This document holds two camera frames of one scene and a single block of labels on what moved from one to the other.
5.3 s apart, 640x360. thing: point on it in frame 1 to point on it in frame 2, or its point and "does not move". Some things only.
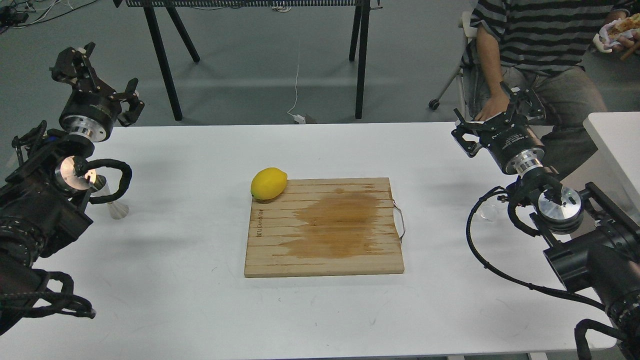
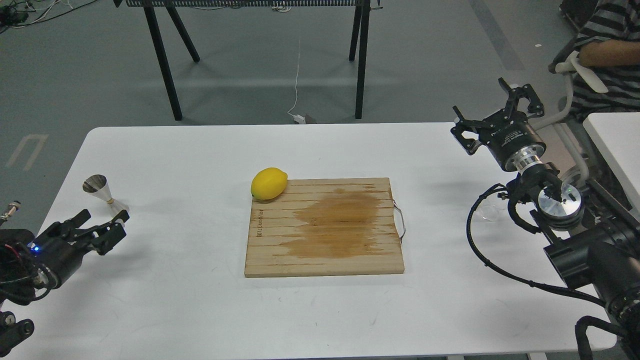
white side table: (616, 136) does not move
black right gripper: (516, 146) does not move
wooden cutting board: (325, 227) does not move
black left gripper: (91, 110) to (57, 254)
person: (540, 46) to (609, 35)
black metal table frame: (360, 35) does not move
